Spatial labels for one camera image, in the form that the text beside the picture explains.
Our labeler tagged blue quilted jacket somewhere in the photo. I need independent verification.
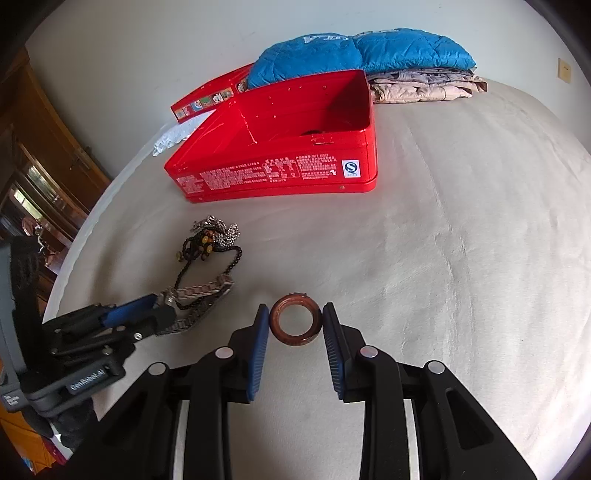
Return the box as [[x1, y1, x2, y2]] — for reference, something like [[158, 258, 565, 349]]
[[247, 28, 476, 91]]

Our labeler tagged white lace cloth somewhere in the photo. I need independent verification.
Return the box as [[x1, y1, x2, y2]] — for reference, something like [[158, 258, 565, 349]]
[[152, 113, 218, 158]]

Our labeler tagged brown agate ring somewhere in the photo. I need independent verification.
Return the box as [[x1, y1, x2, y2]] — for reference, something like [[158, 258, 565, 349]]
[[270, 292, 322, 346]]

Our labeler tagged wooden wardrobe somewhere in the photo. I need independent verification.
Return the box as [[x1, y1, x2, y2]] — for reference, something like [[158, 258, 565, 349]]
[[0, 46, 112, 296]]

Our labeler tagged silver wristwatch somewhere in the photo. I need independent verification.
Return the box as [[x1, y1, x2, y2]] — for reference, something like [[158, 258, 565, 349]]
[[154, 273, 235, 336]]

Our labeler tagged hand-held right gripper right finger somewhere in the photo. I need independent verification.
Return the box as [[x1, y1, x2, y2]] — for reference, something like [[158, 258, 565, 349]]
[[322, 302, 539, 480]]

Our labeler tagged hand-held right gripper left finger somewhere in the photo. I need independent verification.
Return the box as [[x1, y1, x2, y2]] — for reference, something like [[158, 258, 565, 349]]
[[69, 303, 271, 480]]

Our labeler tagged red tin box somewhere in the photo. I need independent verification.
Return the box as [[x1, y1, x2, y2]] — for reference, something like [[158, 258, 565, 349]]
[[164, 69, 379, 204]]

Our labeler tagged black bead necklace with charms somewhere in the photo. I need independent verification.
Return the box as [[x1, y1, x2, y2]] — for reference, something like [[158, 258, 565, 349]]
[[173, 214, 243, 310]]

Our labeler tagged beige folded clothing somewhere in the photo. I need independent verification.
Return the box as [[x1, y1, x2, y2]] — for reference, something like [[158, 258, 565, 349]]
[[367, 67, 488, 105]]

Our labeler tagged red tin lid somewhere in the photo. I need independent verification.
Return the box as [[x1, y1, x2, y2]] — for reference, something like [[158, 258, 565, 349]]
[[170, 62, 255, 125]]

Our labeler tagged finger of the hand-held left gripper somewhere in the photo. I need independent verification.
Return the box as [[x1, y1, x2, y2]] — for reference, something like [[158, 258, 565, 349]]
[[99, 292, 163, 325], [112, 306, 179, 343]]

